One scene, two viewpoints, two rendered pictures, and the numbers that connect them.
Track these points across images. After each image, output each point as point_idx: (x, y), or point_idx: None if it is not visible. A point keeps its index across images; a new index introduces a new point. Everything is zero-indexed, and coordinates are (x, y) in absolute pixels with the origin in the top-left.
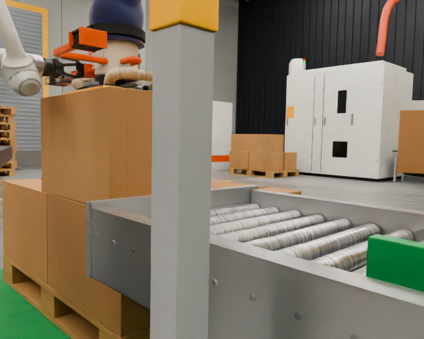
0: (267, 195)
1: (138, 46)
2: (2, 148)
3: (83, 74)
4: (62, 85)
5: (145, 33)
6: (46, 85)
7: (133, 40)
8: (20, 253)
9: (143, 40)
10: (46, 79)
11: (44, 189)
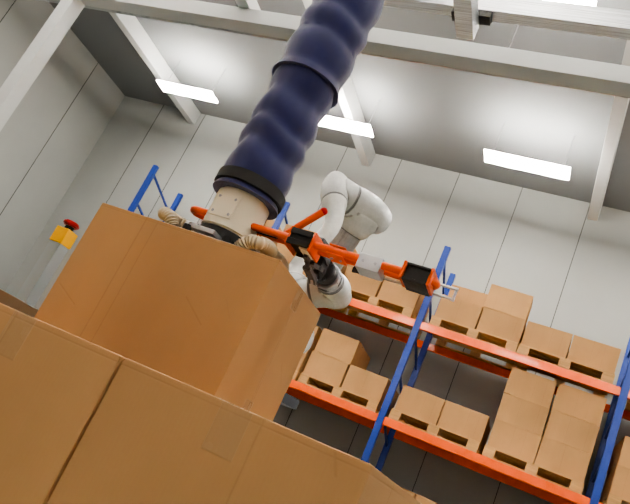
0: None
1: (223, 185)
2: None
3: (296, 253)
4: (407, 284)
5: (220, 168)
6: (451, 300)
7: (215, 190)
8: None
9: (216, 177)
10: (453, 289)
11: None
